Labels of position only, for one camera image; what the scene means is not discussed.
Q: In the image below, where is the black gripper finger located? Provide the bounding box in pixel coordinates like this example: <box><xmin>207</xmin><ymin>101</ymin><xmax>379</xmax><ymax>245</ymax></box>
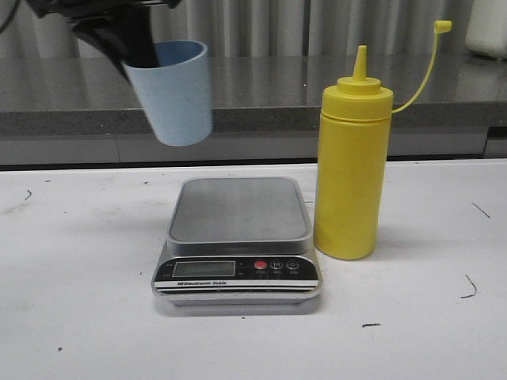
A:
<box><xmin>71</xmin><ymin>15</ymin><xmax>135</xmax><ymax>83</ymax></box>
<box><xmin>115</xmin><ymin>6</ymin><xmax>159</xmax><ymax>68</ymax></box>

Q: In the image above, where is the light blue plastic cup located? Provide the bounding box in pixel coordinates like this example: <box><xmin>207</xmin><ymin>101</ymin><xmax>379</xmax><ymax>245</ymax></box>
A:
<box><xmin>123</xmin><ymin>40</ymin><xmax>213</xmax><ymax>146</ymax></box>

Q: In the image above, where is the grey stone counter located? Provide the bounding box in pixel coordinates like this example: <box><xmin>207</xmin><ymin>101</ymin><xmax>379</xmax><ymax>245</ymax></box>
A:
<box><xmin>1</xmin><ymin>53</ymin><xmax>506</xmax><ymax>167</ymax></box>

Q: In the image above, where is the silver electronic kitchen scale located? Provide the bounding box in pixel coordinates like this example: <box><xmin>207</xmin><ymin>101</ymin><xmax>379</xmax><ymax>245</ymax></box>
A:
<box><xmin>151</xmin><ymin>177</ymin><xmax>322</xmax><ymax>314</ymax></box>

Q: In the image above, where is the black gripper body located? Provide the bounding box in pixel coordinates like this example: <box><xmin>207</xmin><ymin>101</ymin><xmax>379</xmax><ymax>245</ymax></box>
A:
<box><xmin>27</xmin><ymin>0</ymin><xmax>181</xmax><ymax>23</ymax></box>

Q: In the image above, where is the white pleated curtain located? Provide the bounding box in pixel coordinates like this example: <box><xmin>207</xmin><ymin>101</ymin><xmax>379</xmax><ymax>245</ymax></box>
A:
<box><xmin>0</xmin><ymin>0</ymin><xmax>507</xmax><ymax>59</ymax></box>

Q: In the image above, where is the yellow squeeze bottle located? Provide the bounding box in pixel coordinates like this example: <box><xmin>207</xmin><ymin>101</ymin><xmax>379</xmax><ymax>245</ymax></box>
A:
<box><xmin>314</xmin><ymin>45</ymin><xmax>432</xmax><ymax>260</ymax></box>

